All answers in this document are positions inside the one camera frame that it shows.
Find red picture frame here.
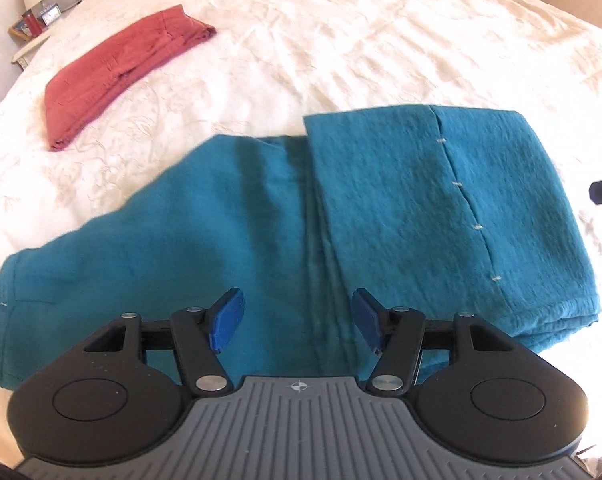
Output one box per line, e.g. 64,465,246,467
8,12,43,41

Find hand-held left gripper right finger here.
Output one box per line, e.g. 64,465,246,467
352,287,520,394

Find folded red pants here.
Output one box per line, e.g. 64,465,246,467
44,4,218,152

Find teal pants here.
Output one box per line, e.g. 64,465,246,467
0,104,602,392

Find white embroidered bedspread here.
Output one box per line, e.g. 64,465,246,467
0,0,602,466

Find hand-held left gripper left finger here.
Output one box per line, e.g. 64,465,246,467
84,287,246,397

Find cream nightstand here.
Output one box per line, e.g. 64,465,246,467
11,34,51,69

